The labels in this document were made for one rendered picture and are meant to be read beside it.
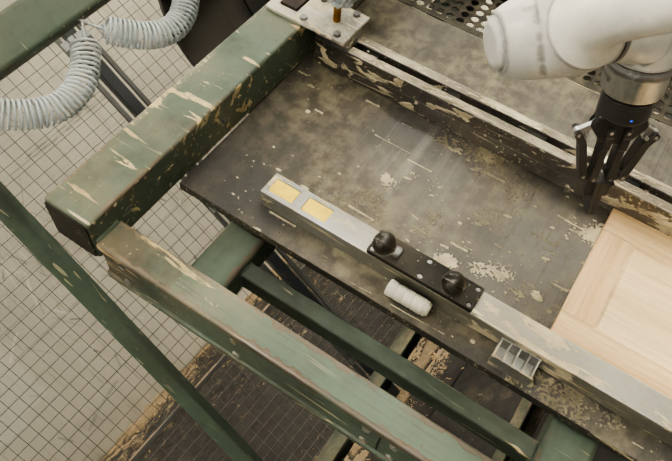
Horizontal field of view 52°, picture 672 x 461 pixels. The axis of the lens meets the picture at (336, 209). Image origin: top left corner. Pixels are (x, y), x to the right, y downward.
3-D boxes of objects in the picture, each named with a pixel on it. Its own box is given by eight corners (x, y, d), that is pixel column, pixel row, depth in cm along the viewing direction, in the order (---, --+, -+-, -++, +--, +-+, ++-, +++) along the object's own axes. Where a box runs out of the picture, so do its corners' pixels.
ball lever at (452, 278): (461, 303, 114) (457, 300, 101) (441, 291, 115) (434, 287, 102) (473, 283, 114) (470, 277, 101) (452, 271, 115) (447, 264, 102)
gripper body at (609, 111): (653, 76, 102) (634, 126, 108) (594, 74, 102) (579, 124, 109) (668, 106, 97) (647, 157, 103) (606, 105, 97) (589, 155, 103)
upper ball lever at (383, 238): (398, 266, 117) (387, 259, 104) (379, 255, 118) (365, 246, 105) (410, 247, 117) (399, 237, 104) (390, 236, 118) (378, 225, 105)
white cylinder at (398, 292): (382, 296, 117) (423, 321, 115) (384, 288, 115) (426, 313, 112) (391, 284, 118) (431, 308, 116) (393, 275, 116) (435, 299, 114)
